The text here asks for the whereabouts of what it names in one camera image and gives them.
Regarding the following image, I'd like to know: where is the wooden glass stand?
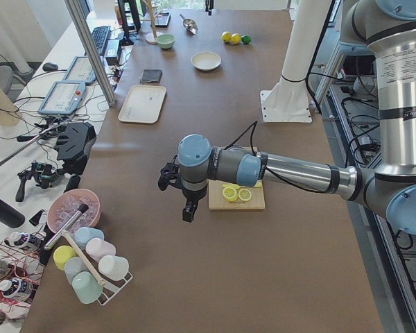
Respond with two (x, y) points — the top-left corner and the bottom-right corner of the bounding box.
(143, 0), (157, 44)

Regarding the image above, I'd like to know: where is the metal ice scoop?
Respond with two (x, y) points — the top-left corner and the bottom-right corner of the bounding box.
(180, 13), (198, 35)

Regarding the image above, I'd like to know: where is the near teach pendant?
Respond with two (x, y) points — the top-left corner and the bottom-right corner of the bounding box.
(38, 80), (86, 115)

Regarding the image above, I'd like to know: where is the black thermos bottle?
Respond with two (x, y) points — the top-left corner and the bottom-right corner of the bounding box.
(0, 199), (25, 228)

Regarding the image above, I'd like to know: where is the aluminium frame post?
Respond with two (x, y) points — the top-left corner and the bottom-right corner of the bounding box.
(64, 0), (116, 107)

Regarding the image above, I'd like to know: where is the black keyboard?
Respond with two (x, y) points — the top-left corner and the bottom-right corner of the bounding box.
(92, 26), (111, 56)

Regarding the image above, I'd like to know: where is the yellow lemon near lime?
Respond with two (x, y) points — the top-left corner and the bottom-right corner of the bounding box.
(229, 33), (241, 44)

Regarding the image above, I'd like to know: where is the grey cup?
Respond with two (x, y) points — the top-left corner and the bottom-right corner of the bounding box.
(64, 257), (88, 284)

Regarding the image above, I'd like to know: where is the yellow cup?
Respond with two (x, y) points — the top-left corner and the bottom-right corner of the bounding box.
(53, 245), (77, 271)

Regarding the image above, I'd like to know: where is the cream rabbit tray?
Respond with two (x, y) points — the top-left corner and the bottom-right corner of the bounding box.
(118, 85), (166, 124)

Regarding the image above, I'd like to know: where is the green lime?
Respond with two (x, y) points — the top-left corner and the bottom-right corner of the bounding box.
(241, 35), (252, 44)

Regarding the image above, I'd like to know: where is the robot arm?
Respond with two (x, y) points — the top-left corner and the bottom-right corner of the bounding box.
(176, 1), (416, 235)

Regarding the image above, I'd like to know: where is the grey folded cloth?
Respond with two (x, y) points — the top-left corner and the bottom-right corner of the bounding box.
(139, 69), (162, 83)

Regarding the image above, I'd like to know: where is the metal muddler tool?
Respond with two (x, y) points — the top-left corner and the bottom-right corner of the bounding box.
(43, 204), (89, 250)

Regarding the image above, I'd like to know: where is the yellow lemon outer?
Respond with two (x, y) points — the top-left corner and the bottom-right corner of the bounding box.
(221, 31), (232, 43)

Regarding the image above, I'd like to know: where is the mint cup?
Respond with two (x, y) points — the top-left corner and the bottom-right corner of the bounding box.
(72, 271), (103, 304)

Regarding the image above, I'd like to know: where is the lemon slice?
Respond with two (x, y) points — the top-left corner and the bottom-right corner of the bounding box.
(237, 188), (252, 202)
(222, 186), (239, 203)

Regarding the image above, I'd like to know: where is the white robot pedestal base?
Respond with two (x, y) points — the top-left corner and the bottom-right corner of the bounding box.
(261, 0), (333, 123)

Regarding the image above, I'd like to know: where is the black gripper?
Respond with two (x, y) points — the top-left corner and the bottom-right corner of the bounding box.
(182, 188), (205, 223)

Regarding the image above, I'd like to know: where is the computer mouse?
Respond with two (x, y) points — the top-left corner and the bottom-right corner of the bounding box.
(42, 62), (58, 72)

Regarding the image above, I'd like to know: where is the pink cup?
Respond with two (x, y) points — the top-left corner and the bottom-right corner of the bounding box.
(85, 237), (116, 262)

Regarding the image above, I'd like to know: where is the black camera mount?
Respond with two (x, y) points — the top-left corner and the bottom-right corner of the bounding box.
(54, 122), (96, 175)

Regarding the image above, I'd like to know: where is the lemon slice upper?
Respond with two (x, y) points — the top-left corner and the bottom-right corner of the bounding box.
(237, 188), (252, 202)

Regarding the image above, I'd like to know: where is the far teach pendant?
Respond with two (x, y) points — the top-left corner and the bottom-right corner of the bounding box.
(63, 56), (96, 85)

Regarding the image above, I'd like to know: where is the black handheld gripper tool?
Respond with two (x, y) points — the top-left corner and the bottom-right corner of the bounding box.
(15, 161), (64, 202)

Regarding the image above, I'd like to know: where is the blue cup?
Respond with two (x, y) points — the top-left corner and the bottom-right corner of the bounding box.
(74, 227), (105, 249)

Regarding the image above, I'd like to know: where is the light green bowl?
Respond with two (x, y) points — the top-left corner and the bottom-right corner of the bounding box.
(156, 33), (175, 50)

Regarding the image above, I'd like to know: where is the lemon slice lower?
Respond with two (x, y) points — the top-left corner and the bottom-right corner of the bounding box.
(222, 186), (239, 203)

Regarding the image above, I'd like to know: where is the cream round plate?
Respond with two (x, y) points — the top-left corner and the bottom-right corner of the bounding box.
(191, 51), (221, 71)

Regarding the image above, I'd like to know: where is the white cup rack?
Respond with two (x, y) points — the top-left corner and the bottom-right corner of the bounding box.
(97, 272), (134, 306)

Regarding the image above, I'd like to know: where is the pink bowl with ice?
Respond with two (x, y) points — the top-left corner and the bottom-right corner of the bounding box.
(47, 189), (101, 234)

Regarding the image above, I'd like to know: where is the teach pendant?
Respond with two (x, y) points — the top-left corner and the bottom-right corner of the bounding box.
(38, 80), (86, 115)
(63, 56), (96, 85)

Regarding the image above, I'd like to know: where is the bamboo cutting board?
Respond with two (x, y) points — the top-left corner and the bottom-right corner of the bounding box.
(208, 146), (266, 211)

